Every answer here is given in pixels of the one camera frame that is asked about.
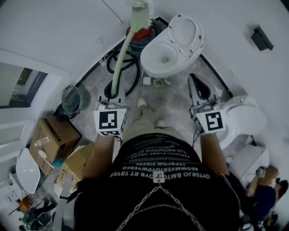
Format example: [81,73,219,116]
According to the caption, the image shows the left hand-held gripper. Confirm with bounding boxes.
[93,72,130,138]

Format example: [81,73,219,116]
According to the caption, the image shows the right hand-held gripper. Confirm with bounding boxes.
[188,73,227,136]

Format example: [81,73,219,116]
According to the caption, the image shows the pale green toilet brush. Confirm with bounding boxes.
[110,0,157,97]

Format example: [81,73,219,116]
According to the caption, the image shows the white oval toilet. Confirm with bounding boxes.
[140,13,205,79]

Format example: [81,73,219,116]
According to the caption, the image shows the person's right forearm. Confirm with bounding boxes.
[200,132,230,178]

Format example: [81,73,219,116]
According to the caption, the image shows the person's left forearm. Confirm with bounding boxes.
[82,134,118,179]

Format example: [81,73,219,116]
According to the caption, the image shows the white toilet with square tank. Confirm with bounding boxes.
[215,95,267,151]

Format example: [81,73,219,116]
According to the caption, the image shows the white loose toilet seat lid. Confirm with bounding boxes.
[15,148,42,195]

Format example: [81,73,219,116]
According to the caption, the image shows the grey mesh waste basket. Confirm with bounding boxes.
[61,85,92,114]

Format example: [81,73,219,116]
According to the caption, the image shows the person's khaki trousers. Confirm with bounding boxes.
[121,104,182,148]

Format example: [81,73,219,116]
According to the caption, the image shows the dark round device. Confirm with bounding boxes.
[55,104,78,122]

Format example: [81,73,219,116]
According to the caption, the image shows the red vacuum cleaner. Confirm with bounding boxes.
[125,19,157,46]

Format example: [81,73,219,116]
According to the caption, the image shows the torn-open cardboard box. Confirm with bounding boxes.
[64,142,96,184]

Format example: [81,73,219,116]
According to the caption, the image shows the brown cardboard box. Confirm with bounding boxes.
[28,116,82,176]

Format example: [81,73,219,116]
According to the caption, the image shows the white rectangular fixture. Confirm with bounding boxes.
[227,143,271,181]

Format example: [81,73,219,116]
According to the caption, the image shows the clear plastic bottle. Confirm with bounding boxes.
[33,136,50,147]

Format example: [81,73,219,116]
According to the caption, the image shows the pale round-headed utensil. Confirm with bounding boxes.
[37,149,55,169]

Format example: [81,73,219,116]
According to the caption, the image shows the window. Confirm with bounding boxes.
[0,61,48,109]

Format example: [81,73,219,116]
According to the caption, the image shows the person's black printed t-shirt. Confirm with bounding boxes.
[73,133,241,231]

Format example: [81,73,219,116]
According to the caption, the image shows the black hose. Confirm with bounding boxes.
[103,48,141,98]

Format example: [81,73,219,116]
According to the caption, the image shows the black wall-mounted box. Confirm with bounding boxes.
[250,25,275,52]

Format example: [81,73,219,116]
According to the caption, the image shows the silver chain necklace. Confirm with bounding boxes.
[115,171,206,231]

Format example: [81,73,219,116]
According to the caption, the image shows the grey shoulder strap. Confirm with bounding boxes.
[52,175,73,231]

